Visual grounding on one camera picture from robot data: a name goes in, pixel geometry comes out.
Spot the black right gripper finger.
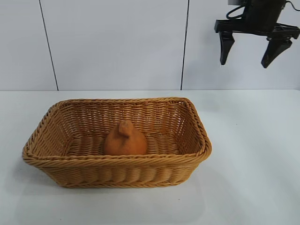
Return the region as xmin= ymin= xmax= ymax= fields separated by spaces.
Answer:
xmin=219 ymin=31 xmax=236 ymax=66

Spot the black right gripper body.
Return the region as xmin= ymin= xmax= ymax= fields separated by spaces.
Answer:
xmin=214 ymin=0 xmax=300 ymax=40

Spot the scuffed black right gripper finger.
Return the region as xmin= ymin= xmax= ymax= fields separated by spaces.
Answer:
xmin=261 ymin=37 xmax=293 ymax=69

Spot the tan woven wicker basket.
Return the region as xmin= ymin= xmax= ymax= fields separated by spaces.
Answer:
xmin=22 ymin=97 xmax=213 ymax=189

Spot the thin black cable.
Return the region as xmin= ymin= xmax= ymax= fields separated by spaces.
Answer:
xmin=225 ymin=0 xmax=300 ymax=19

